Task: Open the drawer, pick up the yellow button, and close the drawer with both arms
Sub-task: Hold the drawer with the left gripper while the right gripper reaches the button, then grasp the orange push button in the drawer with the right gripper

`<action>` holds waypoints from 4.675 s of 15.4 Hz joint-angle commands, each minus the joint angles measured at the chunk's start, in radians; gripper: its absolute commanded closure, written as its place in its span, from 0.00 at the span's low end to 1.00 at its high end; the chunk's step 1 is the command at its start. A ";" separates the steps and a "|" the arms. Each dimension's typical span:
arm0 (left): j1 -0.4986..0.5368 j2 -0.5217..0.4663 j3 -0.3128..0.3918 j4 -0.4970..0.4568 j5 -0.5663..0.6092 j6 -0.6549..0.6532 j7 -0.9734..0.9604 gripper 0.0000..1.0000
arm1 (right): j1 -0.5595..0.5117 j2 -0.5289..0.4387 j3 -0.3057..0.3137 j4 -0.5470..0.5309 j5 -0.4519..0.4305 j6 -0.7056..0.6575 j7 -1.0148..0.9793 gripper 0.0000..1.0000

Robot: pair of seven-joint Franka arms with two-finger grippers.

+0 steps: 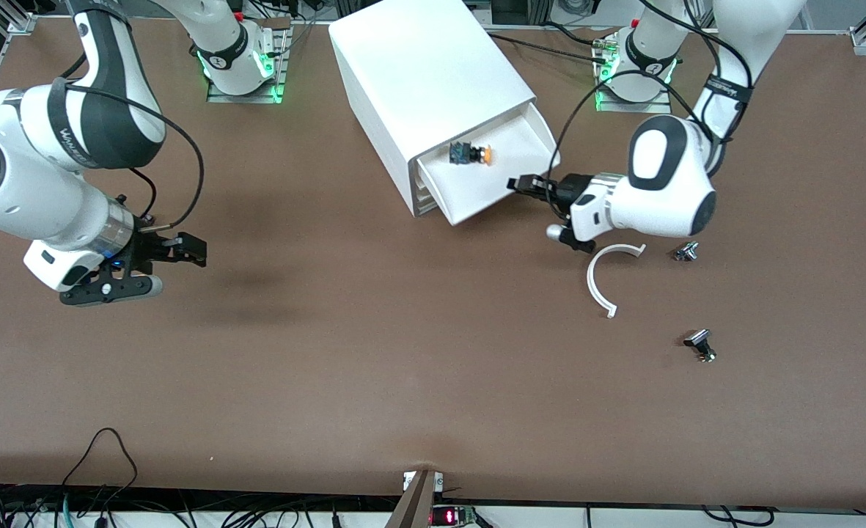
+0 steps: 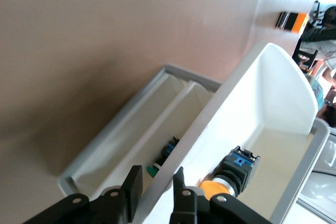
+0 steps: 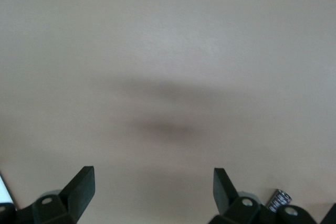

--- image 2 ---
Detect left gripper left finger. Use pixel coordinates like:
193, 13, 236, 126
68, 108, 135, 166
23, 165, 144, 224

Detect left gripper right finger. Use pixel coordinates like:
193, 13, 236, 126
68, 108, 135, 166
169, 166, 274, 224

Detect orange and black button box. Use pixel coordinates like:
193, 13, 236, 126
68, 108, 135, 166
274, 11, 309, 35

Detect white drawer cabinet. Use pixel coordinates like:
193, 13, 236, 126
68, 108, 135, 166
59, 63, 336, 224

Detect white plastic drawer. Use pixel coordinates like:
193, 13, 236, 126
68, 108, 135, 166
136, 42, 319, 224
68, 73, 184, 198
141, 81, 220, 183

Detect orange push button black body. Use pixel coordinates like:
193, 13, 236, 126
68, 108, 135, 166
198, 145, 262, 206

